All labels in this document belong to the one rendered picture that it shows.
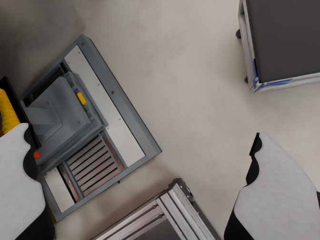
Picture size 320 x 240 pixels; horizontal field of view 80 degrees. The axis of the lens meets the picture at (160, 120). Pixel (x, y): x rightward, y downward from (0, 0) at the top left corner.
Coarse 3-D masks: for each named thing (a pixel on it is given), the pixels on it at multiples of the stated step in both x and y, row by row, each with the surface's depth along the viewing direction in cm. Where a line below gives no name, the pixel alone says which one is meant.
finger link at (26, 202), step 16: (16, 128) 10; (32, 128) 10; (0, 144) 9; (16, 144) 9; (32, 144) 10; (0, 160) 8; (16, 160) 8; (32, 160) 9; (0, 176) 7; (16, 176) 7; (32, 176) 9; (0, 192) 6; (16, 192) 6; (32, 192) 7; (0, 208) 6; (16, 208) 6; (32, 208) 6; (48, 208) 7; (0, 224) 6; (16, 224) 6; (32, 224) 6; (48, 224) 6
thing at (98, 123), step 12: (72, 84) 103; (84, 96) 103; (84, 108) 104; (96, 108) 106; (96, 120) 99; (84, 132) 104; (96, 132) 105; (72, 144) 106; (60, 156) 106; (48, 168) 111
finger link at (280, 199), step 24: (264, 144) 10; (264, 168) 8; (288, 168) 8; (240, 192) 7; (264, 192) 7; (288, 192) 7; (312, 192) 7; (240, 216) 6; (264, 216) 6; (288, 216) 6; (312, 216) 6
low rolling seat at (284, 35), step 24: (240, 0) 72; (264, 0) 59; (288, 0) 57; (312, 0) 55; (240, 24) 80; (264, 24) 59; (288, 24) 57; (312, 24) 55; (264, 48) 59; (288, 48) 57; (312, 48) 55; (264, 72) 59; (288, 72) 57; (312, 72) 56
